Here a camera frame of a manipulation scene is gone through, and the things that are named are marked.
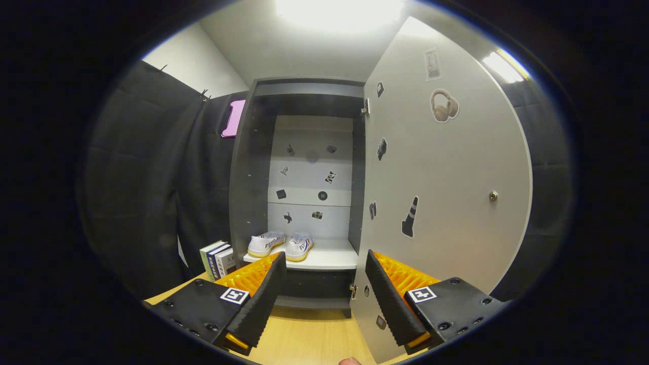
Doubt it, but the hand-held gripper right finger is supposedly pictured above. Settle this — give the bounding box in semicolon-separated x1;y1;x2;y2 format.
365;249;508;355

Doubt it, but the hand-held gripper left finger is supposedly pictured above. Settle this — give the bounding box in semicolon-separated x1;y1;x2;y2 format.
145;251;287;356

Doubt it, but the white canvas shoe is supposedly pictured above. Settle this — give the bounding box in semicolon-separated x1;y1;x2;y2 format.
285;233;315;262
247;231;286;258

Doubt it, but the dark grey shoe cabinet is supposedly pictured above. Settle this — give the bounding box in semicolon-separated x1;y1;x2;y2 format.
228;77;368;319

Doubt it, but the blue spine book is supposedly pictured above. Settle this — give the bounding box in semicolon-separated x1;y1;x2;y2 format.
205;243;230;280

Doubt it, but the green spine book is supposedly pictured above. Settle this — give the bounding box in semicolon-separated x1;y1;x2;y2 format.
199;240;224;282

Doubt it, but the small ceiling light panel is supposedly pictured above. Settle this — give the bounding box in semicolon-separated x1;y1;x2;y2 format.
482;48;531;84

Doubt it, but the large ceiling light panel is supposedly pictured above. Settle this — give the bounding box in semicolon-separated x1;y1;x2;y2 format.
275;0;406;32

